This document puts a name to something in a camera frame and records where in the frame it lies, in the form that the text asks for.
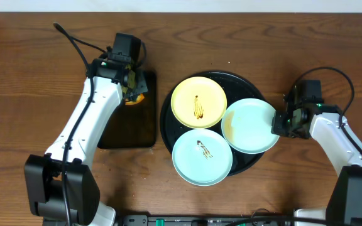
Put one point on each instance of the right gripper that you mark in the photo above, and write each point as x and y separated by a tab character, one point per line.
278	124

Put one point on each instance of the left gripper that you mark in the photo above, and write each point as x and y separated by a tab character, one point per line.
136	86

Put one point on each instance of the green and yellow sponge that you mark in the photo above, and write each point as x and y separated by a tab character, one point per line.
134	99

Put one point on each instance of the pale green plate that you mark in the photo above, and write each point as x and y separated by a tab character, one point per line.
246	126

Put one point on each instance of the yellow plate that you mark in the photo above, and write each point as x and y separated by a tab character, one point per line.
198	102

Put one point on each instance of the pale blue plate front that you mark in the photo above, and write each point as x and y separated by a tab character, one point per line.
202	157

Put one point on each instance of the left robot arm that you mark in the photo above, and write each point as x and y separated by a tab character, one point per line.
60	185

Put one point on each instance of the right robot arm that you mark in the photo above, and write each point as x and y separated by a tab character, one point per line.
329	128

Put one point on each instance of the black rectangular tray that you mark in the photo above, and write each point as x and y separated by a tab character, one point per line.
133	126

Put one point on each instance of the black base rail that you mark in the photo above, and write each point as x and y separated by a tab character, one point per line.
177	220

